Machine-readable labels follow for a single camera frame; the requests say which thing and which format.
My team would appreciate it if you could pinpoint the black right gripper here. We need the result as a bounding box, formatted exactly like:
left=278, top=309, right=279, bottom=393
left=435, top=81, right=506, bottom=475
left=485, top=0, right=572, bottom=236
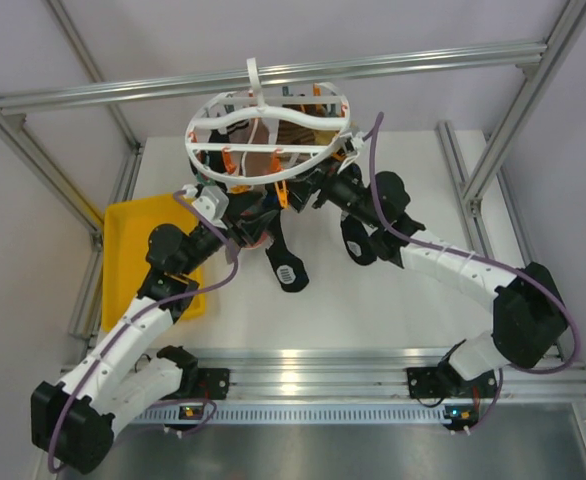
left=274, top=148, right=383, bottom=230

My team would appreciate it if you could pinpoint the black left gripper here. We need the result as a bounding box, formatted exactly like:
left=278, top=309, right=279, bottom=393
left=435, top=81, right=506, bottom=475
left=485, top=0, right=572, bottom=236
left=179, top=191, right=277, bottom=275

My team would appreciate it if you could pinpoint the yellow-orange clothes peg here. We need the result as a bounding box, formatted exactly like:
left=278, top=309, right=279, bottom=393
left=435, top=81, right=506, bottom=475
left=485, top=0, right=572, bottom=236
left=274, top=180, right=289, bottom=209

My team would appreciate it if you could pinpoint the black patterned sock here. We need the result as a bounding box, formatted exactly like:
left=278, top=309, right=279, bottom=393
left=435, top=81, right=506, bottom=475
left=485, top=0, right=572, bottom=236
left=262, top=193, right=309, bottom=293
left=340, top=212, right=377, bottom=266

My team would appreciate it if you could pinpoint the white round clip hanger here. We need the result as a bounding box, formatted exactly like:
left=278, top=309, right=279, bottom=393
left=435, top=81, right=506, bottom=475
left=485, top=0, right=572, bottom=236
left=184, top=58, right=363, bottom=193

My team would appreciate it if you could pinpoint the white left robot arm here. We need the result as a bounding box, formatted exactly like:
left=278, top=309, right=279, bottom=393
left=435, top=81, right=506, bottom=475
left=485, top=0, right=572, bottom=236
left=30, top=194, right=281, bottom=474

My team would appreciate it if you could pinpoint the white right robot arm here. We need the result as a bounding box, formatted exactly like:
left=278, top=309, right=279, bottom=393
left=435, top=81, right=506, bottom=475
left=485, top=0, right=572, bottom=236
left=286, top=167, right=569, bottom=397

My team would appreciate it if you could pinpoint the brown striped sock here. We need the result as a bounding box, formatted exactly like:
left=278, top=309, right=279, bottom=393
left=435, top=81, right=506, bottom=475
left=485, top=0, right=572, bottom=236
left=276, top=120, right=336, bottom=146

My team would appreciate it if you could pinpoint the large brown sock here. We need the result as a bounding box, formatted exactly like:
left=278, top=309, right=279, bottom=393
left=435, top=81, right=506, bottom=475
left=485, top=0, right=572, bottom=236
left=222, top=119, right=299, bottom=251

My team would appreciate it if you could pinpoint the yellow plastic tray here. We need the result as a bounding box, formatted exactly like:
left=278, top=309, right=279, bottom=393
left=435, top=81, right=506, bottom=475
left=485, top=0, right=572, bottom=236
left=101, top=194, right=197, bottom=332

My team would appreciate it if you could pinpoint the aluminium top crossbar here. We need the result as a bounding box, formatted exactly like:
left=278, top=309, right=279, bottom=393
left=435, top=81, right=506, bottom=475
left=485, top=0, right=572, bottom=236
left=0, top=41, right=547, bottom=114

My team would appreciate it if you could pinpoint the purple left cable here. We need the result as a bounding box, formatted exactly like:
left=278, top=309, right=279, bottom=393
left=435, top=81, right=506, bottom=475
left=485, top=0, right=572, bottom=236
left=46, top=192, right=240, bottom=474

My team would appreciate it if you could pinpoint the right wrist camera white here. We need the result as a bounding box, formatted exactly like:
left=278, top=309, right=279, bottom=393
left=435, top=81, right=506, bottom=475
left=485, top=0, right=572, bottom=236
left=333, top=127, right=366, bottom=162

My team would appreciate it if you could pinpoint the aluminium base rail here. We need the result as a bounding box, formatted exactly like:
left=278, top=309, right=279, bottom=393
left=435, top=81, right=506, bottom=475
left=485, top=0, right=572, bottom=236
left=192, top=348, right=586, bottom=404

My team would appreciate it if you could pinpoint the white slotted cable duct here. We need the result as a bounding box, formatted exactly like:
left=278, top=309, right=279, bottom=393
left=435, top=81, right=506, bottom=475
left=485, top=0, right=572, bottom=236
left=133, top=403, right=451, bottom=426

